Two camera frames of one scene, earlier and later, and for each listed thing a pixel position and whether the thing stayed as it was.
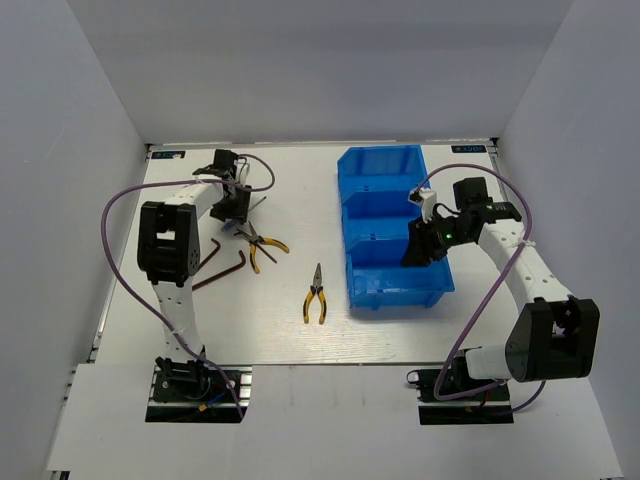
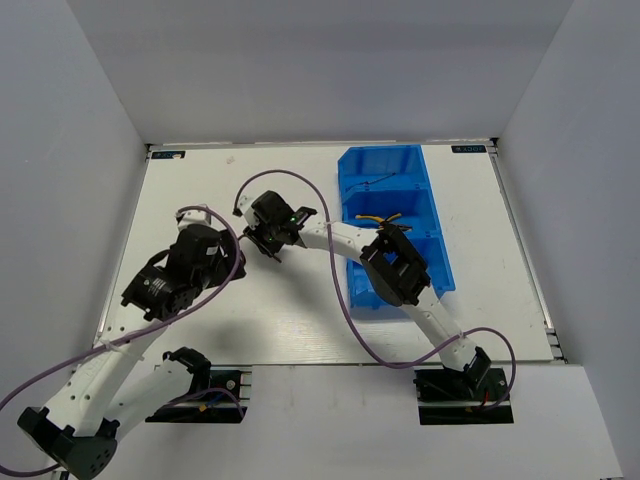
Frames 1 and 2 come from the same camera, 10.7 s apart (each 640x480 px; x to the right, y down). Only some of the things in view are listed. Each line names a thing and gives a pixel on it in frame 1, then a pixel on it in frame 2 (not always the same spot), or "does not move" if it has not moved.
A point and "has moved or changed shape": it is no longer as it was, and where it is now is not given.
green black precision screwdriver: [265, 197] has moved or changed shape
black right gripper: [421, 245] → [254, 234]
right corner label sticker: [469, 149] does not move
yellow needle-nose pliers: [253, 239] has moved or changed shape
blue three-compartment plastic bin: [374, 185] does not move
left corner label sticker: [168, 155] does not move
